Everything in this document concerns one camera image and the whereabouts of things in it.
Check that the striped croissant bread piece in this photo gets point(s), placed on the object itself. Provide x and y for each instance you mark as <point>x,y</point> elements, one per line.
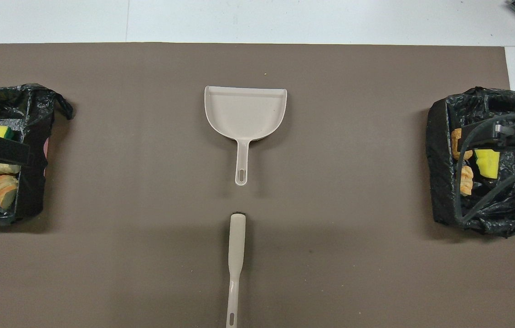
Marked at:
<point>4,191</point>

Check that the small striped bread roll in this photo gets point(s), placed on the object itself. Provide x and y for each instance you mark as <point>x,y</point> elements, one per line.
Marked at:
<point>466,181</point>

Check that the brown bread bun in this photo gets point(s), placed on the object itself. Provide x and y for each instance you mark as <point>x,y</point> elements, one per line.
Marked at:
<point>455,143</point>

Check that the brown table mat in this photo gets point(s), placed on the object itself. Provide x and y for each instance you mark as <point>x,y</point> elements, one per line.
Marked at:
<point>257,273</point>

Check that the green yellow sponge wedge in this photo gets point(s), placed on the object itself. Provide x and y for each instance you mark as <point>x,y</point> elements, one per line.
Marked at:
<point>3,132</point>

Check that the beige plastic dustpan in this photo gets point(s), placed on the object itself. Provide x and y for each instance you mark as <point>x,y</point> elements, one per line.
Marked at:
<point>244,114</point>

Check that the wavy yellow green sponge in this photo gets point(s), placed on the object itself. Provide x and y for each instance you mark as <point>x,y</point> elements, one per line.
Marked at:
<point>487,165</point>

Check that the black bag lined bin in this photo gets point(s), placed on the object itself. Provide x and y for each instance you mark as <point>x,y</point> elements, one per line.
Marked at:
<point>34,191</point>
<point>512,209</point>

